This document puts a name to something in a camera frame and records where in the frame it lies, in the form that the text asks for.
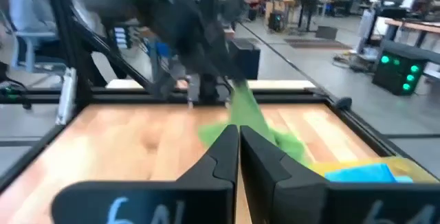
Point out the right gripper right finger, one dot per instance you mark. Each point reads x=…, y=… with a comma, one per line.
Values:
x=309, y=203

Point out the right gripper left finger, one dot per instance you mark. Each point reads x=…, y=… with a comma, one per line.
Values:
x=154, y=203

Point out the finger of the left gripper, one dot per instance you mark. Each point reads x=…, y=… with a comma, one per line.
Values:
x=237, y=74
x=214, y=67

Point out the green microfiber towel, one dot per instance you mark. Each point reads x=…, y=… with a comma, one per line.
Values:
x=247, y=110

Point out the blue microfiber towel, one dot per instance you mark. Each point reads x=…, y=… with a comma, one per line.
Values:
x=361, y=174

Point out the yellow translucent plastic bin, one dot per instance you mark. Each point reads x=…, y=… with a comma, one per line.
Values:
x=416, y=170

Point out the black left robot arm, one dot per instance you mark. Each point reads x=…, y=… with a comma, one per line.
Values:
x=154, y=11

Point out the black cube case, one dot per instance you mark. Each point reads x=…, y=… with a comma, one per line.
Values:
x=249, y=59

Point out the dark floor mat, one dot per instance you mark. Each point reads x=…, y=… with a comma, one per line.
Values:
x=316, y=43

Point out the black box green lights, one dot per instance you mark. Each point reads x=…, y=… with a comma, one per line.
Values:
x=388, y=76

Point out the light blue chair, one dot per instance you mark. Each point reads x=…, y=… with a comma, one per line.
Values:
x=38, y=38

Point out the person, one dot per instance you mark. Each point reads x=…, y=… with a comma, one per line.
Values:
x=31, y=7

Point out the wooden top desk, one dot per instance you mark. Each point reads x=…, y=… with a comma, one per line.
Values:
x=412, y=25

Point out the black aluminium table frame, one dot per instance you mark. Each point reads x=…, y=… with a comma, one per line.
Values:
x=292, y=97

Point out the silver metal bracket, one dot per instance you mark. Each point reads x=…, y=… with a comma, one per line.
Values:
x=67, y=97

